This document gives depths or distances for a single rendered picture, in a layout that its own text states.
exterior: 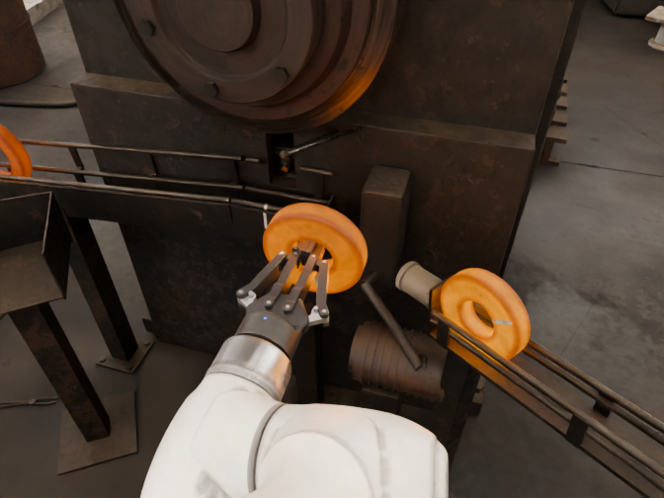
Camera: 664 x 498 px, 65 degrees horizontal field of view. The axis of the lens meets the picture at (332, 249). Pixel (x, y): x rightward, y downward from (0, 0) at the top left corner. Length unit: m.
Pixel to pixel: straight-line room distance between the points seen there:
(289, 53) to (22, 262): 0.75
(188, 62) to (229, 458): 0.58
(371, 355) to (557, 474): 0.73
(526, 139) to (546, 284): 1.10
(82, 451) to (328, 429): 1.24
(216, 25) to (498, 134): 0.52
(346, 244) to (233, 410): 0.30
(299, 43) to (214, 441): 0.52
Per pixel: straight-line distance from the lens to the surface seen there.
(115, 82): 1.25
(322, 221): 0.71
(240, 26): 0.79
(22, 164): 1.43
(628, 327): 2.01
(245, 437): 0.51
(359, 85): 0.86
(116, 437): 1.63
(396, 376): 1.04
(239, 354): 0.59
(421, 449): 0.46
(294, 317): 0.65
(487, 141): 0.98
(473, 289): 0.83
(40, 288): 1.18
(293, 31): 0.76
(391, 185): 0.96
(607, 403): 0.87
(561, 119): 2.83
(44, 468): 1.67
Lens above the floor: 1.34
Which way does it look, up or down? 41 degrees down
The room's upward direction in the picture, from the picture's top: straight up
